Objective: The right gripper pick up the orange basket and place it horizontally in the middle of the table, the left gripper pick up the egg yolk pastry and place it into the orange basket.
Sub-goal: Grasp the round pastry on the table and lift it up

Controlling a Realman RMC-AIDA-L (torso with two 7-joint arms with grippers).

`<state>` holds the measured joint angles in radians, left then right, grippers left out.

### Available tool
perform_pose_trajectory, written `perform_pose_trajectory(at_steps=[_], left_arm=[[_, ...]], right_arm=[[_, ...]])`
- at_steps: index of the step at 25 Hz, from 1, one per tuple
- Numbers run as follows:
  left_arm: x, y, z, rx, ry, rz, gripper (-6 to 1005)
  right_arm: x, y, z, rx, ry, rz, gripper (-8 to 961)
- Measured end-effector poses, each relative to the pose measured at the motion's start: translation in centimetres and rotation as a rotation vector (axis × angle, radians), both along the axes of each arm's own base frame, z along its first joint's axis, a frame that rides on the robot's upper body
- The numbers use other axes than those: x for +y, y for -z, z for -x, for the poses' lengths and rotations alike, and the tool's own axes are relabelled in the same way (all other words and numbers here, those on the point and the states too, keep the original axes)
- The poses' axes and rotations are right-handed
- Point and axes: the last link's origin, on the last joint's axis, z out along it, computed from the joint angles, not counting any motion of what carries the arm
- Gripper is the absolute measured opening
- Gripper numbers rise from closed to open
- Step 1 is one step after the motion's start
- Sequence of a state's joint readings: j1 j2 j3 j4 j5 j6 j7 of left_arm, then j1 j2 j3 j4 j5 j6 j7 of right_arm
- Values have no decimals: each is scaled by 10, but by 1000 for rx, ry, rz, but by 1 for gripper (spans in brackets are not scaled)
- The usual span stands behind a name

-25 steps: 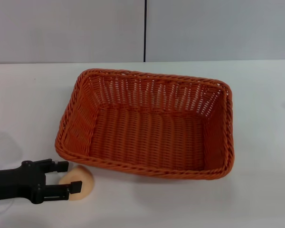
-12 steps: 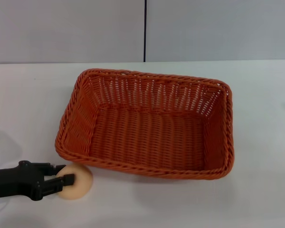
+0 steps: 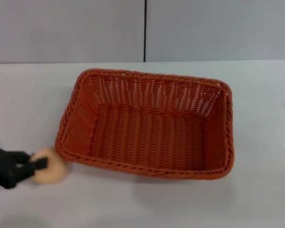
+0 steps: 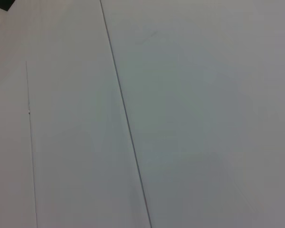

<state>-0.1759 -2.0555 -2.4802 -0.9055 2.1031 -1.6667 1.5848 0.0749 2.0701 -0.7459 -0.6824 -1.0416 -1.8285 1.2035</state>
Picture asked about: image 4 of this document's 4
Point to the black flat panel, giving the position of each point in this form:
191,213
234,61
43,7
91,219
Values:
2,2

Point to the thin black divider strip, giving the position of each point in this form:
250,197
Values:
126,114

